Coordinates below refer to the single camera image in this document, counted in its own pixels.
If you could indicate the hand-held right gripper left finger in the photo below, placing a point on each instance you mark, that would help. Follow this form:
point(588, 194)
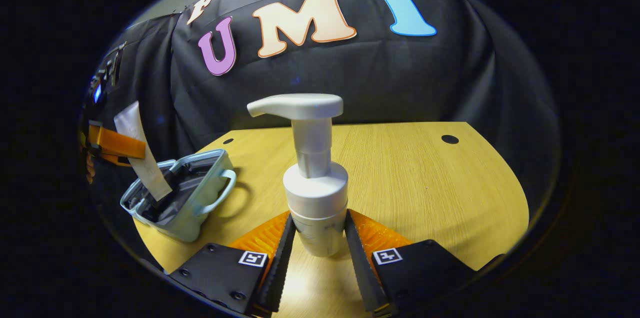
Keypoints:
point(282, 263)

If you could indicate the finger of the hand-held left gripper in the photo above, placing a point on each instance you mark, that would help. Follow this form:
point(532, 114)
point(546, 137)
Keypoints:
point(115, 142)
point(117, 161)

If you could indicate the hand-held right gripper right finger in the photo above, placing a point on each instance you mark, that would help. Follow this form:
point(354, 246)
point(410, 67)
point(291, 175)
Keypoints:
point(360, 268)

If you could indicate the white pump bottle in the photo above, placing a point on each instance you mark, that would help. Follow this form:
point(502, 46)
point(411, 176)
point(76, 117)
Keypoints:
point(315, 188)

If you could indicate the light blue suitcase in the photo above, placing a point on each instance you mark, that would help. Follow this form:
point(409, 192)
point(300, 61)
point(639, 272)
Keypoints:
point(200, 203)

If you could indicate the black backdrop cloth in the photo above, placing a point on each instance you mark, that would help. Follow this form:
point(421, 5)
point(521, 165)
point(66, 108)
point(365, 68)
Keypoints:
point(400, 83)

